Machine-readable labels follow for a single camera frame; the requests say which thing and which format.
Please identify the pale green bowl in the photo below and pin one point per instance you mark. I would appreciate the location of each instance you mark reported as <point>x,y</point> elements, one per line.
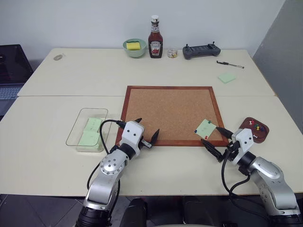
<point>133,54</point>

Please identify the grey handheld controller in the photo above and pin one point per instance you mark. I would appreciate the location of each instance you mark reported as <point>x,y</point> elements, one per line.
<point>201,50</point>

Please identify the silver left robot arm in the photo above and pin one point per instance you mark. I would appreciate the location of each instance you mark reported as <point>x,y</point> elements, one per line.
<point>106,179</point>

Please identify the wood-framed cork board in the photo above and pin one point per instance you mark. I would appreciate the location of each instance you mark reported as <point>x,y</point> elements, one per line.
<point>170,111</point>

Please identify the black and silver pen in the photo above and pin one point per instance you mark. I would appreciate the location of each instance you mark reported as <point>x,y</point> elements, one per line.
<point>228,63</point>

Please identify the small glass jar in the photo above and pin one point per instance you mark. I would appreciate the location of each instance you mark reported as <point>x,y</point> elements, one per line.
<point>172,54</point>

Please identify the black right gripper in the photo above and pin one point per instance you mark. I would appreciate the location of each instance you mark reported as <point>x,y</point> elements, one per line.
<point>230,151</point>

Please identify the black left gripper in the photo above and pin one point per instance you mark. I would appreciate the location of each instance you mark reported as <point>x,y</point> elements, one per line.
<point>146,143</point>

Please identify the dark rounded shape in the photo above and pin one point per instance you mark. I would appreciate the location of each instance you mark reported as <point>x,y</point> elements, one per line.
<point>135,212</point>
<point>196,212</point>

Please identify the light green paper note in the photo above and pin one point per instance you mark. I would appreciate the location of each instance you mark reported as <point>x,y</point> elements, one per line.
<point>92,124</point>
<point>88,140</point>
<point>205,128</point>

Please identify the green sticky note pad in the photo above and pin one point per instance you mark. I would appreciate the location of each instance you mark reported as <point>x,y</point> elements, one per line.
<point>227,78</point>

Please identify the dark laptop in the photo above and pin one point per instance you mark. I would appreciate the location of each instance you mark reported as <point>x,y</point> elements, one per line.
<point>14,66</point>

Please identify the brown dish of pushpins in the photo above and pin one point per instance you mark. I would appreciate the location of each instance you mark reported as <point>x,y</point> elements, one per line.
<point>264,137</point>

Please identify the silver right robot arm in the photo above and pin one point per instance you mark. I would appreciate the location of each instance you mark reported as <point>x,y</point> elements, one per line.
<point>279,186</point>

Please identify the small clear tape roll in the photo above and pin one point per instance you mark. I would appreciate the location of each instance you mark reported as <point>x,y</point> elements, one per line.
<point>58,57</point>

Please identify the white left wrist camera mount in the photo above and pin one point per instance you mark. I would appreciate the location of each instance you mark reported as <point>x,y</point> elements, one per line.
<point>132,132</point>

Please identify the yellow sponge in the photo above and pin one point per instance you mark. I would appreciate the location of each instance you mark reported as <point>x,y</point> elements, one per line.
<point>133,45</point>

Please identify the clear plastic tray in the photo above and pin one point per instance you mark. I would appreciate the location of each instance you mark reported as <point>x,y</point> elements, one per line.
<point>73,132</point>

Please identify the Heinz ketchup bottle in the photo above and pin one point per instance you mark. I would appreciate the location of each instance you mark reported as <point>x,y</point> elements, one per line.
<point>155,45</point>

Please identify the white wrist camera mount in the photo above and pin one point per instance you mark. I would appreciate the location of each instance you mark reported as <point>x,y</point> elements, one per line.
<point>132,132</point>
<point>245,139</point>

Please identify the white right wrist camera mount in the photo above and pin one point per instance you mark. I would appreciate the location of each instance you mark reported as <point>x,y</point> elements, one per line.
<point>245,139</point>

